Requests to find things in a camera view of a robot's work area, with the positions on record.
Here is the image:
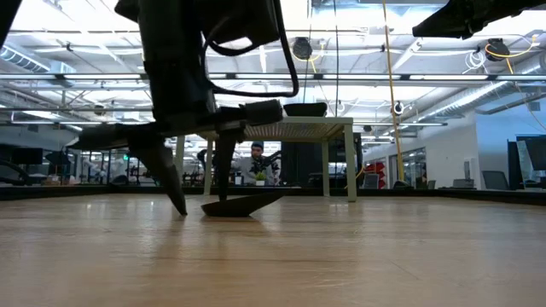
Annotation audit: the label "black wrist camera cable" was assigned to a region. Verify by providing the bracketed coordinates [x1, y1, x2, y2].
[202, 0, 300, 99]

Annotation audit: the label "black equipment cabinet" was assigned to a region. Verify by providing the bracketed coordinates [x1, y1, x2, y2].
[280, 132, 363, 191]

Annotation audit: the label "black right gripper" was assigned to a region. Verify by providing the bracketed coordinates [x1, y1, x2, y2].
[411, 0, 546, 41]

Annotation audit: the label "person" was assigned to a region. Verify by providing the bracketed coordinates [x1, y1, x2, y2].
[233, 141, 281, 187]

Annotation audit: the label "black teardrop mini plate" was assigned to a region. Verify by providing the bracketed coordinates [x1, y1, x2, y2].
[200, 191, 285, 218]

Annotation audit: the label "black hanging cable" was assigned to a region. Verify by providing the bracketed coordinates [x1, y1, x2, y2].
[332, 0, 341, 117]

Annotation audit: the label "black robot workstation frame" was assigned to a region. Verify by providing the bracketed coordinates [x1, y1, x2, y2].
[63, 148, 142, 187]

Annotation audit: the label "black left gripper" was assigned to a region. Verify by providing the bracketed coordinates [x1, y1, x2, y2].
[67, 58, 285, 217]

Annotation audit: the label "grey office chair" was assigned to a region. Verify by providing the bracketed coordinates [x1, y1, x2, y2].
[480, 170, 511, 191]

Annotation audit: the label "red storage bins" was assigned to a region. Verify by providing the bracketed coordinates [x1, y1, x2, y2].
[364, 160, 389, 188]

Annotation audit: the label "green perforated metal shelf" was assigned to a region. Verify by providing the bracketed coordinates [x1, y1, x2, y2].
[171, 115, 357, 203]

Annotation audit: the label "black computer monitor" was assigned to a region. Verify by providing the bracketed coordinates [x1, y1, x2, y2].
[523, 134, 546, 172]
[506, 139, 530, 191]
[10, 147, 44, 166]

